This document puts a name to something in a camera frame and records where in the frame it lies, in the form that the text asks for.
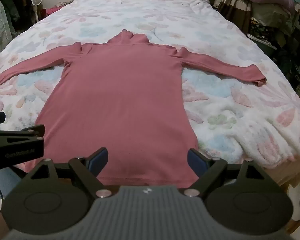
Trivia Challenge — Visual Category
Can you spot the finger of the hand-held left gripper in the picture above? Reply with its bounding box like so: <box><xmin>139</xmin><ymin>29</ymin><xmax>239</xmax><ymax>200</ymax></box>
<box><xmin>0</xmin><ymin>124</ymin><xmax>46</xmax><ymax>143</ymax></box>

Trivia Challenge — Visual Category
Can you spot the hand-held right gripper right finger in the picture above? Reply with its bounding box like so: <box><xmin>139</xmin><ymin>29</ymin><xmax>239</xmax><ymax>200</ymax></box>
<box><xmin>183</xmin><ymin>148</ymin><xmax>269</xmax><ymax>198</ymax></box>

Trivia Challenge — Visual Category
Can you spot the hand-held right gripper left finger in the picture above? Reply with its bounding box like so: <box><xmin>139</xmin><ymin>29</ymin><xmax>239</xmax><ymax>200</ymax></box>
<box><xmin>24</xmin><ymin>147</ymin><xmax>112</xmax><ymax>198</ymax></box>

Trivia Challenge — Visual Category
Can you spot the pink turtleneck shirt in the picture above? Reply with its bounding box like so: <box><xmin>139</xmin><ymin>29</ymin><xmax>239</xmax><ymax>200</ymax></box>
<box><xmin>0</xmin><ymin>29</ymin><xmax>267</xmax><ymax>187</ymax></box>

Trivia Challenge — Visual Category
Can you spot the light blue cloth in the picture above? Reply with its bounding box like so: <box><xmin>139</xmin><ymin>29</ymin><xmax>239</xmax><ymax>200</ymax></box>
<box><xmin>0</xmin><ymin>170</ymin><xmax>23</xmax><ymax>215</ymax></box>

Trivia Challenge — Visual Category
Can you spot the floral fleece blanket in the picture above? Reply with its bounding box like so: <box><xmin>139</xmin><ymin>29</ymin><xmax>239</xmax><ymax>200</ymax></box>
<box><xmin>0</xmin><ymin>0</ymin><xmax>300</xmax><ymax>180</ymax></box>

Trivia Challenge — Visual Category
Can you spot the brown striped cloth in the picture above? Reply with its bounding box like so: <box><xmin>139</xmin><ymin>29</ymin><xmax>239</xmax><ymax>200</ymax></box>
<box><xmin>217</xmin><ymin>0</ymin><xmax>253</xmax><ymax>34</ymax></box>

